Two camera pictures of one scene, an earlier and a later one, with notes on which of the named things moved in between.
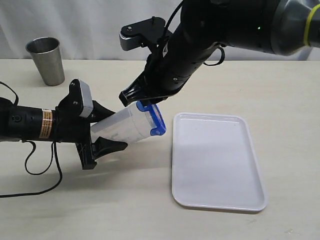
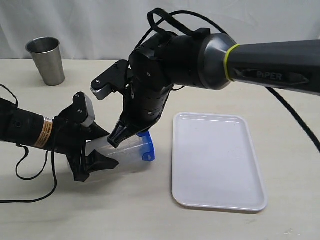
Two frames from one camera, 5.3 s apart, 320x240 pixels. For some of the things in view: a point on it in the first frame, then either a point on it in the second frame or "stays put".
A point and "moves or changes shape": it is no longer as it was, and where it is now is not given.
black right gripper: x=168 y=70 → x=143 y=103
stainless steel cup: x=46 y=53 stays put
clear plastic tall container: x=128 y=125 moves or changes shape
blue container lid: x=156 y=117 → x=147 y=146
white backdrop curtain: x=89 y=30 stays put
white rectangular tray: x=214 y=165 stays put
